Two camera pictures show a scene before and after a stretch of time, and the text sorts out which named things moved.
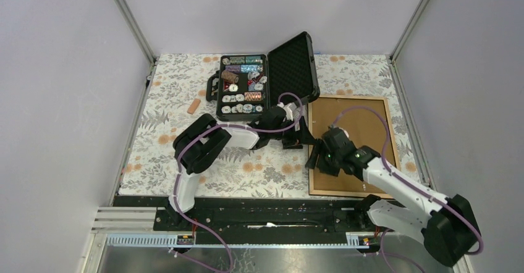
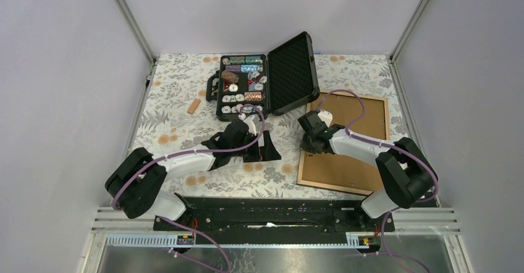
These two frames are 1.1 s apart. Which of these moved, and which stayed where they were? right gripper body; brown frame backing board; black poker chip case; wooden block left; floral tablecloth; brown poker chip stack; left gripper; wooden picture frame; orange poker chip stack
Moved: right gripper body; left gripper; brown frame backing board
Stayed: wooden picture frame; wooden block left; brown poker chip stack; floral tablecloth; orange poker chip stack; black poker chip case
